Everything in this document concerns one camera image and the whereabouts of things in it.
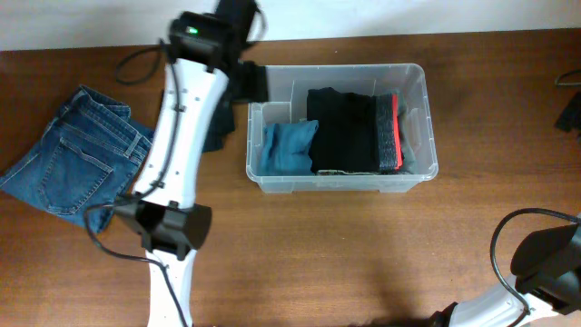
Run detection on dark blue jeans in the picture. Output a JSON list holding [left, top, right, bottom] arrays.
[[1, 85, 153, 227]]

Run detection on light blue jeans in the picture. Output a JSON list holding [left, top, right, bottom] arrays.
[[315, 88, 418, 176]]

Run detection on black garment with red stripe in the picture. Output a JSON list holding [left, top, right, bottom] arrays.
[[306, 86, 404, 175]]

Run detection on small blue denim cloth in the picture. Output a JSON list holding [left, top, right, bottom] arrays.
[[259, 120, 319, 176]]

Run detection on clear plastic storage bin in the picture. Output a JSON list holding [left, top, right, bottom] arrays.
[[246, 64, 439, 193]]

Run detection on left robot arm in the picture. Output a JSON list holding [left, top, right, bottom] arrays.
[[113, 0, 269, 326]]

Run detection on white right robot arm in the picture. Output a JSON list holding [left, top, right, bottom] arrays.
[[448, 207, 580, 326]]

